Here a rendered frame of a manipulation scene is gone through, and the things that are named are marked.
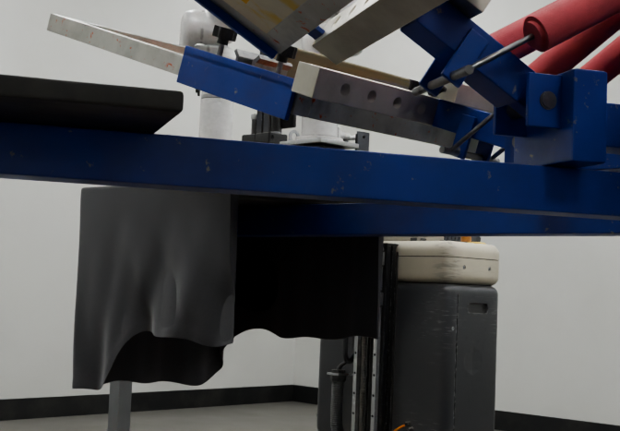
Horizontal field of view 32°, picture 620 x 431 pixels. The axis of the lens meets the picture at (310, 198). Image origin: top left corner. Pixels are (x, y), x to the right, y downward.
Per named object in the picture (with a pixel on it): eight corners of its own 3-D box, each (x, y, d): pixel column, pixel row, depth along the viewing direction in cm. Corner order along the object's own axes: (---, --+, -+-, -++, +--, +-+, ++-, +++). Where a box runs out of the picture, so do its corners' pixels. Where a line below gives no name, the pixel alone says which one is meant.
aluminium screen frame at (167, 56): (46, 29, 233) (50, 13, 233) (243, 77, 276) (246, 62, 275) (292, 114, 180) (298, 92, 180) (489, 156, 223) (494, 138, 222)
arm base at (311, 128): (327, 148, 294) (329, 91, 296) (361, 145, 285) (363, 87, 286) (284, 141, 284) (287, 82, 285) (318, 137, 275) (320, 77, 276)
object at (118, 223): (70, 388, 227) (83, 186, 230) (86, 388, 229) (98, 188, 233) (220, 412, 195) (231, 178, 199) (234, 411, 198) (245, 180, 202)
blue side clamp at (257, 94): (175, 82, 200) (184, 44, 199) (196, 86, 204) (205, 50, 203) (284, 120, 180) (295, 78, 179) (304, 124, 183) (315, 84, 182)
